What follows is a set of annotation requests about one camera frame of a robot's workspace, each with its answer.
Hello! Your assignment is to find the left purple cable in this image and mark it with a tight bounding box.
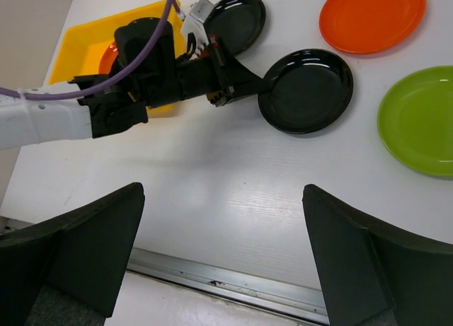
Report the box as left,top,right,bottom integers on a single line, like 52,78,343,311
0,0,185,101

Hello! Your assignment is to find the orange plate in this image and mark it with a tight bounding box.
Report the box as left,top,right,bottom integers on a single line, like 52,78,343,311
319,0,427,54
98,42,118,74

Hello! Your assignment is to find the black plate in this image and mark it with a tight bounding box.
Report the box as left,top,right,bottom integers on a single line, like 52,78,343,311
205,0,266,55
258,49,354,134

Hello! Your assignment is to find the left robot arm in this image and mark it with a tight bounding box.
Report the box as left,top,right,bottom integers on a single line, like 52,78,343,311
1,18,270,149

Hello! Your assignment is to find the aluminium rail front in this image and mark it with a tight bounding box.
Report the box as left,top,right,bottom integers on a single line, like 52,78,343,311
127,248,330,325

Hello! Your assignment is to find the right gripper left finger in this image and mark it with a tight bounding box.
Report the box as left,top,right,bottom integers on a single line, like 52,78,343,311
1,182,145,325

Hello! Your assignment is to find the orange plate back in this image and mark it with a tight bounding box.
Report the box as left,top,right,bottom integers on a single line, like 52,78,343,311
319,0,427,54

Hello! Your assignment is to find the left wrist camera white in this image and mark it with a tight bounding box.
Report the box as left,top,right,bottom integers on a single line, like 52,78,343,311
180,0,214,49

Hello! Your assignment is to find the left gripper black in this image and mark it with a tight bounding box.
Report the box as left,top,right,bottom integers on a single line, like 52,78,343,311
173,42,272,107

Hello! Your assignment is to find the yellow plastic bin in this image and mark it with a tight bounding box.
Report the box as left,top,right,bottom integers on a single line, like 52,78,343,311
47,0,183,118

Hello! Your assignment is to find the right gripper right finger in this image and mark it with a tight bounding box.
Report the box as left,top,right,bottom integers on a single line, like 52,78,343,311
302,185,452,325

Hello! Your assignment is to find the green plate right side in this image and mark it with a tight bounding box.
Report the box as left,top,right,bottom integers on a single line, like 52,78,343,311
377,65,452,177

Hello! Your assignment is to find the orange plate front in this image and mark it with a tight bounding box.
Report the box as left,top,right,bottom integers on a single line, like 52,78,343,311
98,42,118,74

